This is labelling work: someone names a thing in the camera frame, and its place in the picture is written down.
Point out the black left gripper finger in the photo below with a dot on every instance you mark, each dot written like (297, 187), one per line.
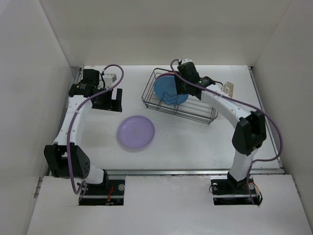
(115, 104)
(103, 102)

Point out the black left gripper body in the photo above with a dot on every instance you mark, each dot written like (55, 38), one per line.
(99, 87)

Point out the blue plate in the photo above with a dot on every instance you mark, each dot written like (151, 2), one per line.
(165, 89)

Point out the grey wire dish rack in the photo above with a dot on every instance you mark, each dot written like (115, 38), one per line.
(181, 105)

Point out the lilac plate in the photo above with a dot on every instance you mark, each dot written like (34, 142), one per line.
(135, 132)

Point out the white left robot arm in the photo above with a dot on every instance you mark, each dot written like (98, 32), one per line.
(65, 157)

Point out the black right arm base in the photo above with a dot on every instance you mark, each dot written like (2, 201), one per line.
(226, 192)

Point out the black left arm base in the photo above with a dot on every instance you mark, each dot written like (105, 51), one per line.
(109, 193)

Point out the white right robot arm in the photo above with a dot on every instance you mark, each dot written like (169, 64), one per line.
(178, 143)

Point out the pink plate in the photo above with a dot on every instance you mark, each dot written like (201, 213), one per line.
(165, 74)

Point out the beige cutlery holder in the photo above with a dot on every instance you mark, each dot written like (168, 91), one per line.
(228, 88)

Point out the white front cover board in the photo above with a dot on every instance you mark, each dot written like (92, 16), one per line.
(161, 205)

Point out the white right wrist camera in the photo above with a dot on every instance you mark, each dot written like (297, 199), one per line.
(185, 60)

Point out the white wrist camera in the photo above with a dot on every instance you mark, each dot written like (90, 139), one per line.
(108, 79)
(185, 60)

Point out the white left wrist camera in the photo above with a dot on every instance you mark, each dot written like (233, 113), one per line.
(108, 79)

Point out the aluminium table edge rail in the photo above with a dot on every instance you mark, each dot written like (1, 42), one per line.
(175, 172)

